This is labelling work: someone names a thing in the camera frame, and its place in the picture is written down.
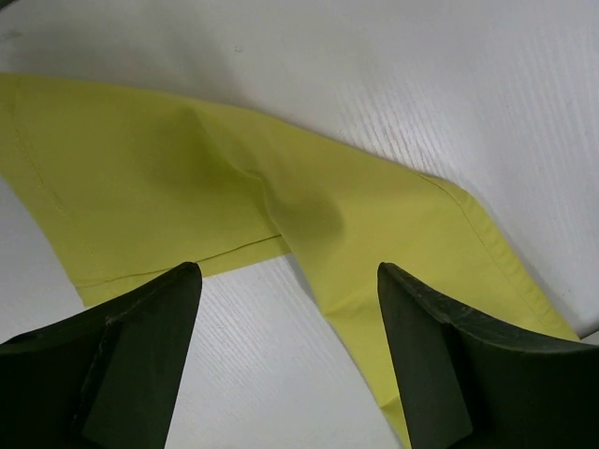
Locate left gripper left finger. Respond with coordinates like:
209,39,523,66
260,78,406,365
1,262,202,448

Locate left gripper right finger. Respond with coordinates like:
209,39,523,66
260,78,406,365
377,263,598,448

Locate yellow trousers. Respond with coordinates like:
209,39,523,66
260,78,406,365
1,73,576,439

